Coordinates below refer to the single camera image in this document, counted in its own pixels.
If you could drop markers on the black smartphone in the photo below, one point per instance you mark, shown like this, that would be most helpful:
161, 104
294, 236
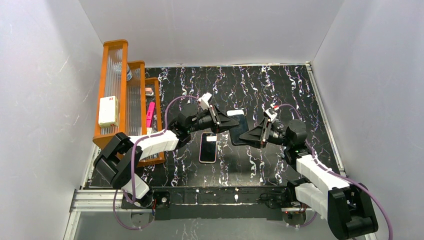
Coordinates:
240, 127

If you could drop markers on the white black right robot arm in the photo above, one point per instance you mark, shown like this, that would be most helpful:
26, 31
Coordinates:
346, 207

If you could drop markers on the orange wooden shelf rack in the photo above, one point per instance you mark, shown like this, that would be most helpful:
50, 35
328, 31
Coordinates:
128, 101

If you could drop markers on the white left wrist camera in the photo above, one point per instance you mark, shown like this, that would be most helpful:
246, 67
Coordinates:
204, 101

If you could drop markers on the purple-edged smartphone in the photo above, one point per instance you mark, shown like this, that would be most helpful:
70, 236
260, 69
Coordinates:
208, 148

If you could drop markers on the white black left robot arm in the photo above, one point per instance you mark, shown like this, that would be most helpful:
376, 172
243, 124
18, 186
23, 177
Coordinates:
118, 160

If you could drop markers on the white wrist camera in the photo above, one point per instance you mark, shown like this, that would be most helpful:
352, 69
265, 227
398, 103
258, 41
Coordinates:
204, 101
271, 113

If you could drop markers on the white box with red label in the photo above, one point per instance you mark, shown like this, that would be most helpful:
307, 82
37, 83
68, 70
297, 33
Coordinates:
108, 112

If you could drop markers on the white blue patterned cup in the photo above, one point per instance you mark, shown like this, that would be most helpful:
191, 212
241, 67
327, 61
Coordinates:
129, 74

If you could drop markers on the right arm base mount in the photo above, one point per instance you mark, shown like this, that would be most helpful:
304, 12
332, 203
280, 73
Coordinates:
294, 212

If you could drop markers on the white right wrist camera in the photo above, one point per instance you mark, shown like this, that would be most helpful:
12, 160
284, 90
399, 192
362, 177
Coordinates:
271, 113

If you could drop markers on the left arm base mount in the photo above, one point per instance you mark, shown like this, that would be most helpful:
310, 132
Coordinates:
144, 211

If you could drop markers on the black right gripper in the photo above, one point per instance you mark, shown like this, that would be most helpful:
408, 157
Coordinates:
265, 133

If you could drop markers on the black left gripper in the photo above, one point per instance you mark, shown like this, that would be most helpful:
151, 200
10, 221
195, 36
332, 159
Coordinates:
215, 117

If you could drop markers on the pink tool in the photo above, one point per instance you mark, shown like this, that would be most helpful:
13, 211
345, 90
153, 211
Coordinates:
150, 114

